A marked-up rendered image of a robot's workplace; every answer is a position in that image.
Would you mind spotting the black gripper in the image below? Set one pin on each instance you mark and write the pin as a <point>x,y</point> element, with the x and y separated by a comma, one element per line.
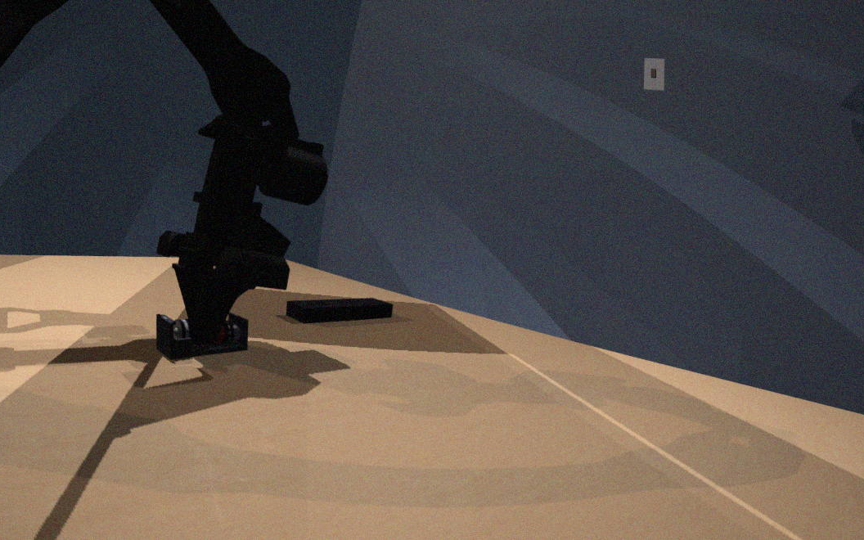
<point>221,221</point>

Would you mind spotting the black and red cylindrical battery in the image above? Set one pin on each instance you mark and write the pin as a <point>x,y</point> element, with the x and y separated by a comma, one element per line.
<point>193,328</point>

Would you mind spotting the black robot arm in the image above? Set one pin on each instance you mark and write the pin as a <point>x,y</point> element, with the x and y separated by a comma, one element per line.
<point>248,88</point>

